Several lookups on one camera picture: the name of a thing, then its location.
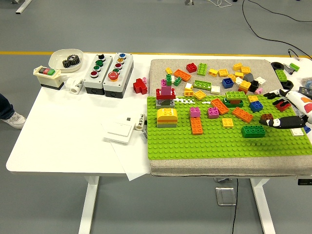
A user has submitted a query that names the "grey base brick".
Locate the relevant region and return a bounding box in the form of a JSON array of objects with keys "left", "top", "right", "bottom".
[{"left": 156, "top": 98, "right": 176, "bottom": 110}]

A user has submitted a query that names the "white wall switch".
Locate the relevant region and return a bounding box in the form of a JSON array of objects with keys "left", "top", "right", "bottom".
[{"left": 102, "top": 121, "right": 136, "bottom": 145}]

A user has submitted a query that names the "red sloped two-by-two brick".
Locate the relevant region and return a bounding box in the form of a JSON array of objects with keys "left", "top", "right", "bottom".
[{"left": 275, "top": 99, "right": 293, "bottom": 112}]

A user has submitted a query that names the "white table leg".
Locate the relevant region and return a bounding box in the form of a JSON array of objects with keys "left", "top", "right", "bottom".
[
  {"left": 78, "top": 175, "right": 100, "bottom": 234},
  {"left": 250, "top": 178, "right": 277, "bottom": 234}
]

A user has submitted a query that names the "small grey device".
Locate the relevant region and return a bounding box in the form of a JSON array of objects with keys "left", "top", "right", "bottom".
[{"left": 282, "top": 62, "right": 297, "bottom": 75}]

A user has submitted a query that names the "grey-olive brick layer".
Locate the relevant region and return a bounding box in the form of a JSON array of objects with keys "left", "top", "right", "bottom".
[{"left": 157, "top": 121, "right": 178, "bottom": 129}]

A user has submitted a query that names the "green studded baseplate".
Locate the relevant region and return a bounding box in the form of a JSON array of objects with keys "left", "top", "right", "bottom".
[{"left": 146, "top": 93, "right": 312, "bottom": 160}]

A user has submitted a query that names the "white floor cable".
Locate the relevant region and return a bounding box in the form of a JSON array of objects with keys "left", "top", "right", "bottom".
[{"left": 209, "top": 0, "right": 234, "bottom": 8}]

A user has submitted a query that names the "thin orange brick layer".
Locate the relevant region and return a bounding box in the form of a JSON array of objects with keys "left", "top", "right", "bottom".
[{"left": 157, "top": 117, "right": 178, "bottom": 124}]

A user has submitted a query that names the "long black floor cable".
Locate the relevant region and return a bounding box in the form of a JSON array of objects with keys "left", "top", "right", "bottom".
[{"left": 242, "top": 0, "right": 312, "bottom": 60}]

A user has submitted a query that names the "dark green arch brick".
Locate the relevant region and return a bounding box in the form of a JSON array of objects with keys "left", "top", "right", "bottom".
[{"left": 223, "top": 97, "right": 244, "bottom": 108}]

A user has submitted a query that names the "lime two-by-four brick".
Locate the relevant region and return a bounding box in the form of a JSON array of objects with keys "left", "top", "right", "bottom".
[
  {"left": 225, "top": 90, "right": 247, "bottom": 100},
  {"left": 196, "top": 62, "right": 208, "bottom": 76}
]

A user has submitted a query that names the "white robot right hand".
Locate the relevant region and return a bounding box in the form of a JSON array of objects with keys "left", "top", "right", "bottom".
[{"left": 259, "top": 89, "right": 312, "bottom": 129}]

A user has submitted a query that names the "metal floor socket box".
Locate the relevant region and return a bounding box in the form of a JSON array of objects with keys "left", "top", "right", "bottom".
[{"left": 214, "top": 186, "right": 237, "bottom": 207}]

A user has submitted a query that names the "red arch brick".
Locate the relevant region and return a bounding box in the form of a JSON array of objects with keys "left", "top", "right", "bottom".
[{"left": 156, "top": 87, "right": 176, "bottom": 100}]

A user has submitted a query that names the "white paper sheet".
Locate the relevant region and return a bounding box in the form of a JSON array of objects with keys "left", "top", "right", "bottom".
[{"left": 101, "top": 121, "right": 151, "bottom": 181}]

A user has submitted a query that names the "grey-brown cushion mat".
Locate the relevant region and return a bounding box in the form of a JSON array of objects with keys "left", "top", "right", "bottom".
[{"left": 148, "top": 58, "right": 312, "bottom": 177}]

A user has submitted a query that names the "lime two-by-four plate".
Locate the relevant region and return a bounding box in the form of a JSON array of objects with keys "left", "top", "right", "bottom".
[{"left": 194, "top": 79, "right": 212, "bottom": 91}]

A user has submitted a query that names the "magenta two-by-two brick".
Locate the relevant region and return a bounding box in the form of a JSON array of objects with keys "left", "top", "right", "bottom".
[{"left": 207, "top": 106, "right": 220, "bottom": 119}]

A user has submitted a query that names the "black metal gear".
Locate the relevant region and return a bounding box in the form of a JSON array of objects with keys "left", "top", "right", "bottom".
[{"left": 62, "top": 54, "right": 81, "bottom": 68}]

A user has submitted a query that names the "yellow domed brick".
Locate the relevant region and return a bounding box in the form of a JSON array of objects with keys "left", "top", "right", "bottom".
[{"left": 156, "top": 107, "right": 178, "bottom": 120}]

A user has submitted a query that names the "red cross-shaped brick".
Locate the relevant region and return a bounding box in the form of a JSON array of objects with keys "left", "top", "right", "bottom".
[{"left": 133, "top": 78, "right": 148, "bottom": 95}]

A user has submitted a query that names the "dark green two-by-four brick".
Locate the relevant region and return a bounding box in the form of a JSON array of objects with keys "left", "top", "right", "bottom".
[{"left": 241, "top": 125, "right": 266, "bottom": 138}]

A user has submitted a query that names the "black cable with connector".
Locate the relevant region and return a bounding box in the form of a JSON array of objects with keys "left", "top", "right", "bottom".
[{"left": 287, "top": 48, "right": 301, "bottom": 61}]

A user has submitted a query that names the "cream red-green switch box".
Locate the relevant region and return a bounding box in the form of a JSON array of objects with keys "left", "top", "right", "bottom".
[{"left": 33, "top": 65, "right": 65, "bottom": 91}]

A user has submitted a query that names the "thin black hanging cable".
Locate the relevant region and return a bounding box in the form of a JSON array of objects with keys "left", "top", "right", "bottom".
[{"left": 231, "top": 178, "right": 239, "bottom": 234}]

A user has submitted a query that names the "grey four-button control box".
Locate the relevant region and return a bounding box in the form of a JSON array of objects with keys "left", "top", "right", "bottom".
[{"left": 83, "top": 53, "right": 114, "bottom": 95}]

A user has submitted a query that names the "grey emergency-stop control box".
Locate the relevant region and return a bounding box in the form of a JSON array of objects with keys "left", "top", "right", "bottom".
[{"left": 102, "top": 52, "right": 134, "bottom": 98}]

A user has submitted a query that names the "orange two-by-four brick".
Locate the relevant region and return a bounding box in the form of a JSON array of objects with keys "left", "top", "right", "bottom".
[
  {"left": 174, "top": 69, "right": 192, "bottom": 82},
  {"left": 231, "top": 106, "right": 254, "bottom": 123},
  {"left": 211, "top": 98, "right": 230, "bottom": 116},
  {"left": 189, "top": 117, "right": 204, "bottom": 136}
]

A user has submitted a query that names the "white plastic bowl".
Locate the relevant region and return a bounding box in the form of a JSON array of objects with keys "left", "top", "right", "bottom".
[{"left": 48, "top": 48, "right": 85, "bottom": 73}]

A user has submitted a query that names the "black brick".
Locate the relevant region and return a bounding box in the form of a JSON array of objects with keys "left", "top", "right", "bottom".
[{"left": 248, "top": 79, "right": 260, "bottom": 93}]

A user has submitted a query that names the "white background table foot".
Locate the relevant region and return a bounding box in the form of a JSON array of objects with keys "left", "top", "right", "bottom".
[{"left": 15, "top": 0, "right": 32, "bottom": 14}]

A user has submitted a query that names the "black button device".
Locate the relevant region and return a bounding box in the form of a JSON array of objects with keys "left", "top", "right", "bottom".
[{"left": 298, "top": 86, "right": 312, "bottom": 98}]

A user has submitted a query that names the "brown two-by-two brick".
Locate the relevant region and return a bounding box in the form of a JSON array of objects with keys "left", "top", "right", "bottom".
[{"left": 260, "top": 113, "right": 274, "bottom": 125}]

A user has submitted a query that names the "labelled white pipe fitting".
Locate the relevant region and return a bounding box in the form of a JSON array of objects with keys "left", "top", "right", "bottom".
[{"left": 135, "top": 113, "right": 146, "bottom": 131}]

